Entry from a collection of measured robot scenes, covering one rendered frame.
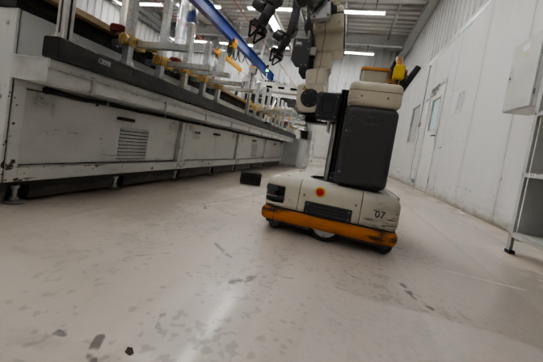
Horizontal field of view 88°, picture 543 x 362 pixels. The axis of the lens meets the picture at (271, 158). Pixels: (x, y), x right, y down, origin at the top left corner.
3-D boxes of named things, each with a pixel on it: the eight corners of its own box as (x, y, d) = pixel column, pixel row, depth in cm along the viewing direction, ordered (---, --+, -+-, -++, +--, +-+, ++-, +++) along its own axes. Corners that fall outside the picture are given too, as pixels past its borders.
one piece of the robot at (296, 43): (318, 81, 181) (324, 47, 180) (313, 68, 155) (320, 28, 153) (294, 78, 185) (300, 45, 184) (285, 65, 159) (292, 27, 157)
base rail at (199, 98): (295, 138, 597) (296, 133, 596) (56, 57, 103) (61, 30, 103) (292, 138, 599) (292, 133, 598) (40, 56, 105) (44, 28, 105)
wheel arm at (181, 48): (188, 54, 136) (190, 45, 136) (184, 52, 133) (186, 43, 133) (115, 48, 147) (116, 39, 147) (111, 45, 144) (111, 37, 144)
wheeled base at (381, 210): (380, 221, 189) (386, 185, 188) (396, 253, 128) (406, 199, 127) (284, 200, 206) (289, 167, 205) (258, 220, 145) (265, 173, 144)
